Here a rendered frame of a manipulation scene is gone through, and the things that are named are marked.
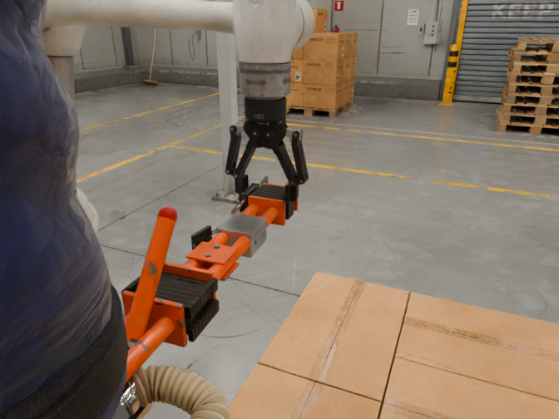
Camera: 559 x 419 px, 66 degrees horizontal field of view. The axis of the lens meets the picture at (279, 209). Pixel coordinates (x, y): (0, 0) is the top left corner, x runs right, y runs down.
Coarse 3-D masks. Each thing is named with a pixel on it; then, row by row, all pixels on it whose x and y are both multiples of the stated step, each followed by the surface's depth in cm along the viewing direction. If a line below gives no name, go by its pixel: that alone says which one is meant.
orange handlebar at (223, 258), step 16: (256, 208) 81; (272, 208) 80; (224, 240) 70; (240, 240) 68; (192, 256) 63; (208, 256) 62; (224, 256) 63; (224, 272) 62; (160, 320) 50; (144, 336) 47; (160, 336) 48; (128, 352) 45; (144, 352) 46; (128, 368) 44
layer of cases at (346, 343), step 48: (336, 288) 176; (384, 288) 176; (288, 336) 149; (336, 336) 149; (384, 336) 149; (432, 336) 149; (480, 336) 149; (528, 336) 149; (288, 384) 129; (336, 384) 129; (384, 384) 129; (432, 384) 129; (480, 384) 129; (528, 384) 129
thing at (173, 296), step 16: (176, 272) 58; (192, 272) 57; (208, 272) 56; (128, 288) 53; (160, 288) 55; (176, 288) 55; (192, 288) 55; (208, 288) 53; (128, 304) 52; (160, 304) 50; (176, 304) 50; (192, 304) 50; (208, 304) 56; (176, 320) 50; (192, 320) 52; (208, 320) 55; (176, 336) 51; (192, 336) 51
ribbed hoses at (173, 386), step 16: (160, 368) 49; (176, 368) 50; (144, 384) 48; (160, 384) 48; (176, 384) 48; (192, 384) 48; (208, 384) 49; (144, 400) 48; (160, 400) 48; (176, 400) 48; (192, 400) 47; (208, 400) 47; (224, 400) 48; (192, 416) 46; (208, 416) 45; (224, 416) 47
